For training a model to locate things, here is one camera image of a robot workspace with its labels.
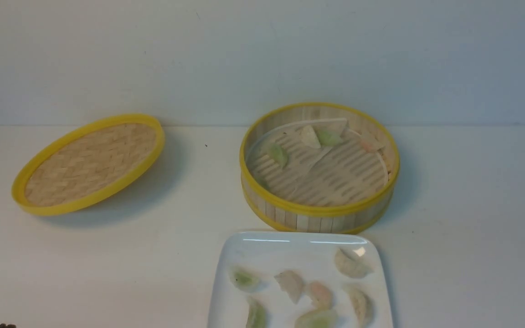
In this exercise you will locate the yellow rimmed bamboo steamer lid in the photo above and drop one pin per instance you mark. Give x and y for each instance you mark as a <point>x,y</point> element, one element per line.
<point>88,165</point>

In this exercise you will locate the white square plate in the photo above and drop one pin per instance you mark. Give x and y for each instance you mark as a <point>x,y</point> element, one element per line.
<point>311,255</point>

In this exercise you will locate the yellow rimmed bamboo steamer basket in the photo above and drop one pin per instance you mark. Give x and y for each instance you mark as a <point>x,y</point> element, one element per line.
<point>341,189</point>

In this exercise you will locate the green dumpling on plate left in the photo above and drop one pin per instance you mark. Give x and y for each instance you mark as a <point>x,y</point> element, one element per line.
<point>244,280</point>

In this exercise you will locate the green dumpling plate bottom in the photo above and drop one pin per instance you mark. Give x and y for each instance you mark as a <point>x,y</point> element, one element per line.
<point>318,318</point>

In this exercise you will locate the white dumpling plate top right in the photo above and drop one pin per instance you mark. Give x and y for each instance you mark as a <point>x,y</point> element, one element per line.
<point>350,264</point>

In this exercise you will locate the white dumpling in steamer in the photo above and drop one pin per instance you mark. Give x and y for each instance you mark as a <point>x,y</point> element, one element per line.
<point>309,138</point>

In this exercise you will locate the pink dumpling on plate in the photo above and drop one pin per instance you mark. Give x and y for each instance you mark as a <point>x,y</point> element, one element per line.
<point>320,295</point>

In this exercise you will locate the white dumpling plate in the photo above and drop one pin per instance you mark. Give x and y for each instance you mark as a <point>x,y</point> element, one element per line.
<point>350,264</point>
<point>361,304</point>

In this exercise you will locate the white dumpling on plate centre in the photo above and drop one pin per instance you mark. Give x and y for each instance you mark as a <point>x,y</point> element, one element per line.
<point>292,284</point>

